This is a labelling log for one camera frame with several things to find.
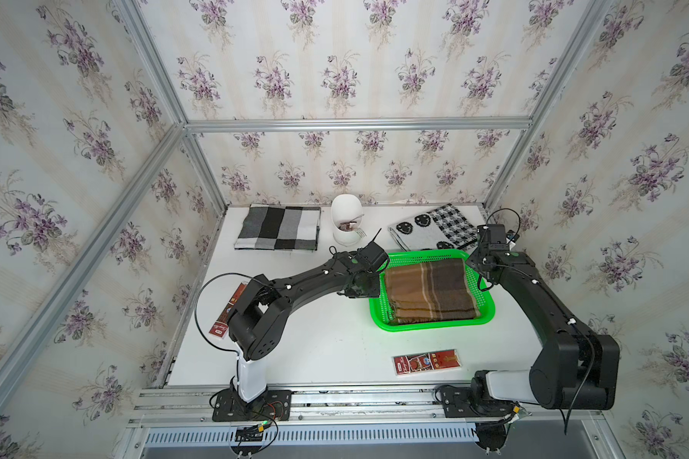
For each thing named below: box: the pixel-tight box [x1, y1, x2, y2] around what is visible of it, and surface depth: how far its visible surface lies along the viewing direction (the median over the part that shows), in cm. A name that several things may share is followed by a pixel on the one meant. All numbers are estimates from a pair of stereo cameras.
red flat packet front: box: [391, 349, 462, 376], surface depth 81 cm
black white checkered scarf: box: [233, 204, 322, 251], surface depth 112 cm
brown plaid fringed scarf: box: [384, 258, 481, 324], surface depth 92 cm
